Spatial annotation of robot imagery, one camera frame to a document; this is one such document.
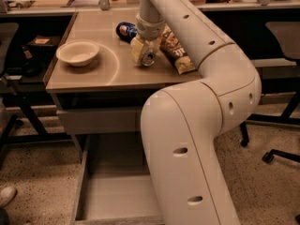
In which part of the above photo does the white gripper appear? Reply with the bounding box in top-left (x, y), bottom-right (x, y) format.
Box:
top-left (130, 12), bottom-right (165, 65)

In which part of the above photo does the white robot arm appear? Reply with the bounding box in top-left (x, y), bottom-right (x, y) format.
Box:
top-left (131, 0), bottom-right (262, 225)

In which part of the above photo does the blue pepsi can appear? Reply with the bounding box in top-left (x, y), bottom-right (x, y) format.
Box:
top-left (115, 22), bottom-right (137, 43)

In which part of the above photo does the grey drawer cabinet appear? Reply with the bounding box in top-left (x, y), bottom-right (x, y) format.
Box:
top-left (46, 8), bottom-right (200, 152)

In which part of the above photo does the closed top drawer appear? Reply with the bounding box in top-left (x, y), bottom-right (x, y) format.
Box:
top-left (57, 107), bottom-right (142, 134)

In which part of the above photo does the open middle drawer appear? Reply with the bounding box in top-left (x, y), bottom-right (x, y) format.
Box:
top-left (69, 132), bottom-right (164, 225)

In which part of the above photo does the brown chips bag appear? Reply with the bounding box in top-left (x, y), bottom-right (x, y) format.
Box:
top-left (160, 25), bottom-right (196, 74)

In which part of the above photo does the white bowl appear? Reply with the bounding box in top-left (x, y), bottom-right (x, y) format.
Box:
top-left (56, 40), bottom-right (99, 67)

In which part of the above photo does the black box on shelf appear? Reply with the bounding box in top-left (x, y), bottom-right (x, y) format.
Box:
top-left (26, 36), bottom-right (61, 62)

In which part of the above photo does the dark bottle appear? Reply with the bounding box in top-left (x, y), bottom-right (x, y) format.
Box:
top-left (22, 45), bottom-right (42, 77)

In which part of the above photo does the grey chair left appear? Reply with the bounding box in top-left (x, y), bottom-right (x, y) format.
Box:
top-left (0, 22), bottom-right (19, 77)

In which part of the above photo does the black office chair base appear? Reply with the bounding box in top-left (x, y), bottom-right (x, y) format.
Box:
top-left (262, 149), bottom-right (300, 164)

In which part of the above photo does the white shoe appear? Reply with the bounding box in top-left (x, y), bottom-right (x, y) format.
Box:
top-left (0, 187), bottom-right (17, 208)

